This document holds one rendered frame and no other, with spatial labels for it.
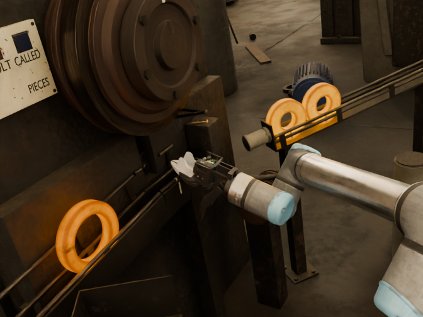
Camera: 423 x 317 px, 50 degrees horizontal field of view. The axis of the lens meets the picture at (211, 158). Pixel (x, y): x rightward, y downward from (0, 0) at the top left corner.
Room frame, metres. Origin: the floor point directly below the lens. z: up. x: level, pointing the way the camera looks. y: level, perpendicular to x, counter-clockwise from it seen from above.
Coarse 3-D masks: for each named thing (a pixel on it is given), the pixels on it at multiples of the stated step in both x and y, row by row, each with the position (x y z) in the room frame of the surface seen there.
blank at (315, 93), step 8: (312, 88) 1.56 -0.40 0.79; (320, 88) 1.55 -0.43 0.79; (328, 88) 1.56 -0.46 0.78; (336, 88) 1.57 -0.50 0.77; (304, 96) 1.56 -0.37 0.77; (312, 96) 1.54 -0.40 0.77; (320, 96) 1.55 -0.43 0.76; (328, 96) 1.56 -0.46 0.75; (336, 96) 1.57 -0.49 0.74; (304, 104) 1.54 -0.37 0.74; (312, 104) 1.54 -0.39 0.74; (328, 104) 1.58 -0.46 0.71; (336, 104) 1.57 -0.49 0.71; (312, 112) 1.54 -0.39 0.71; (320, 112) 1.57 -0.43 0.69; (328, 120) 1.56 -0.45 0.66
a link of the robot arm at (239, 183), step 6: (240, 174) 1.10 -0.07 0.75; (246, 174) 1.12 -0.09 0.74; (234, 180) 1.09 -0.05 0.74; (240, 180) 1.08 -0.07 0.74; (246, 180) 1.08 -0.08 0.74; (234, 186) 1.07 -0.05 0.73; (240, 186) 1.07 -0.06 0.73; (246, 186) 1.06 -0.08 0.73; (228, 192) 1.07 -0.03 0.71; (234, 192) 1.06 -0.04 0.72; (240, 192) 1.06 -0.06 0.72; (228, 198) 1.07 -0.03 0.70; (234, 198) 1.07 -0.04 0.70; (240, 198) 1.05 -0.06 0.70
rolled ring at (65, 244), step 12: (84, 204) 0.96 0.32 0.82; (96, 204) 0.99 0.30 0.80; (108, 204) 1.02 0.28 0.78; (72, 216) 0.93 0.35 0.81; (84, 216) 0.95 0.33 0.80; (108, 216) 1.00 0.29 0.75; (60, 228) 0.92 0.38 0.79; (72, 228) 0.91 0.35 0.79; (108, 228) 1.00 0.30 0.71; (60, 240) 0.90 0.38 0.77; (72, 240) 0.91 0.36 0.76; (108, 240) 0.99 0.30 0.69; (60, 252) 0.89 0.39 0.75; (72, 252) 0.90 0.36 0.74; (96, 252) 0.97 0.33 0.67; (72, 264) 0.89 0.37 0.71; (84, 264) 0.91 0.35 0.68
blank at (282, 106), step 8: (280, 104) 1.50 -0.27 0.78; (288, 104) 1.51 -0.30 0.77; (296, 104) 1.52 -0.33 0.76; (272, 112) 1.49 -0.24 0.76; (280, 112) 1.49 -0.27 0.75; (288, 112) 1.51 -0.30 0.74; (296, 112) 1.51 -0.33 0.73; (304, 112) 1.52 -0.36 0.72; (272, 120) 1.48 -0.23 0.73; (280, 120) 1.49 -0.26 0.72; (296, 120) 1.51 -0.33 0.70; (304, 120) 1.52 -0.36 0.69; (280, 128) 1.49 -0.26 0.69; (288, 128) 1.51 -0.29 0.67
